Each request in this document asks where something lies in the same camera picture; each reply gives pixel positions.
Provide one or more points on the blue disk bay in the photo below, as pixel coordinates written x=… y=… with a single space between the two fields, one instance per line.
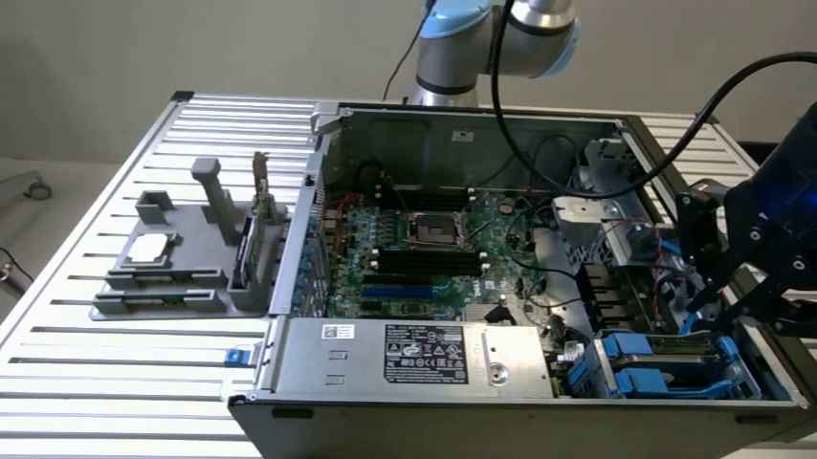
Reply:
x=638 y=378

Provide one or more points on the black expansion slot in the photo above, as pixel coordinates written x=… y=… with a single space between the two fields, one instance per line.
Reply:
x=399 y=279

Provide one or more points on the green motherboard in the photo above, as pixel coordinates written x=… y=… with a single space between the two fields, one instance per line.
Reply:
x=505 y=248

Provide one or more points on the blue case latch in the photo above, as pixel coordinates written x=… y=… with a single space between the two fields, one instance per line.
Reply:
x=236 y=357

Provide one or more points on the silver chipset heatsink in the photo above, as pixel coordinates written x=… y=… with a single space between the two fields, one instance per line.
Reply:
x=478 y=315

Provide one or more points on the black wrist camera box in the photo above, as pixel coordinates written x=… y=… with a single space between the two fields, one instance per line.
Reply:
x=698 y=215

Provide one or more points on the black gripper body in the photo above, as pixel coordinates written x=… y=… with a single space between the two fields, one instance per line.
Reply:
x=776 y=229

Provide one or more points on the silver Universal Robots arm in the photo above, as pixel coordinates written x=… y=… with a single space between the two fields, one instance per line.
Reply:
x=459 y=48

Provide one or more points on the silver power supply unit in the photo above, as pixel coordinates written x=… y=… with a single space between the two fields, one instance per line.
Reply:
x=409 y=356

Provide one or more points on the grey plastic case bracket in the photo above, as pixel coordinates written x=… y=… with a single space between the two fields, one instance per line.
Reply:
x=606 y=160

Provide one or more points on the grey parts rack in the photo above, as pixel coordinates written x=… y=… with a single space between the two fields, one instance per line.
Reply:
x=191 y=268

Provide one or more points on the black plastic fan shroud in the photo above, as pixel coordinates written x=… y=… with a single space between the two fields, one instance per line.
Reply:
x=606 y=294

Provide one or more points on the CPU socket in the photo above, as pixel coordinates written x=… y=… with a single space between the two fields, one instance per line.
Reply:
x=437 y=230

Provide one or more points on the open black PC case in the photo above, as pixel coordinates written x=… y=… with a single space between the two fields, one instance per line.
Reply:
x=446 y=421

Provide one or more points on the green RAM stick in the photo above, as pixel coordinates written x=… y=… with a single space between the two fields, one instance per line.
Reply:
x=167 y=301

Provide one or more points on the black RAM slot bank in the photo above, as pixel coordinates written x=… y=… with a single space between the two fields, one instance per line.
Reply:
x=425 y=198
x=430 y=260

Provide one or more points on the silver metal drive cage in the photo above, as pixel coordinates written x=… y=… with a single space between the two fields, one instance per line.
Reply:
x=593 y=225

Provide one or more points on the grey caster wheel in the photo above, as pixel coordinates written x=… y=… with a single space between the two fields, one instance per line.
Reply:
x=37 y=188

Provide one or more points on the blue expansion slot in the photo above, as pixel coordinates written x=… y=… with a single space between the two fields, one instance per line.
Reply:
x=397 y=290

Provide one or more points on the silver CPU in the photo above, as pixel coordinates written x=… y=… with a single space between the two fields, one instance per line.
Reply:
x=150 y=248

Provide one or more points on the green graphics card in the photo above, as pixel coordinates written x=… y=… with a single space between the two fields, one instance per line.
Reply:
x=254 y=239

